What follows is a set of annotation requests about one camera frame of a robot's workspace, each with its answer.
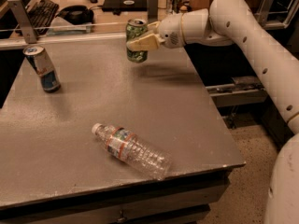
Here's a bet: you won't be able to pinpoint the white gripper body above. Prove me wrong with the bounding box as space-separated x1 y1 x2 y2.
158 14 185 49

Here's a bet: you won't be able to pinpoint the green soda can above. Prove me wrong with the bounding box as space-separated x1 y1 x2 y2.
126 19 148 63

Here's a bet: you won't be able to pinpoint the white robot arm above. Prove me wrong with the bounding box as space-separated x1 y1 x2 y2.
126 0 299 224

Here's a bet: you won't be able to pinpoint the silver can on desk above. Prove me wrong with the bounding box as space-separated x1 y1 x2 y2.
166 0 182 14

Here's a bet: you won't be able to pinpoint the clear plastic water bottle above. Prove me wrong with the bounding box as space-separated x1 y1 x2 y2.
92 123 172 180

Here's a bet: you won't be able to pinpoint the red bull can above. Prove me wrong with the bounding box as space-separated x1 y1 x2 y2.
23 45 61 92

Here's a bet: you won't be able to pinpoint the black laptop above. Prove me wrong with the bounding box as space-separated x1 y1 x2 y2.
102 0 147 11

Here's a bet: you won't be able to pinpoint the black headphones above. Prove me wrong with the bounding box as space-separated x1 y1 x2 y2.
57 5 94 25

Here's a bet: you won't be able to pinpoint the black keyboard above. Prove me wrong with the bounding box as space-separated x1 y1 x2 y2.
21 0 59 35

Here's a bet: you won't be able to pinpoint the metal bracket middle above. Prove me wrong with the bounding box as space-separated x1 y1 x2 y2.
147 0 158 23

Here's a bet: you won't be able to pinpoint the metal bracket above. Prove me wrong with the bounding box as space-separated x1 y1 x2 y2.
255 0 274 26
8 0 37 44
147 0 158 23

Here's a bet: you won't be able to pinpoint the metal bracket right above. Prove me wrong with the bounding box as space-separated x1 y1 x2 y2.
255 0 274 26

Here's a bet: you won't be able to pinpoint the metal shelf rail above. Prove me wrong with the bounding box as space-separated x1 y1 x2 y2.
206 76 267 107

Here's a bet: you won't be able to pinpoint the metal bracket left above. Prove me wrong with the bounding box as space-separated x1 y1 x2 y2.
8 0 37 44

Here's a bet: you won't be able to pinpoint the drawer handle knob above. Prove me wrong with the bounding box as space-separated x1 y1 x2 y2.
117 210 127 224

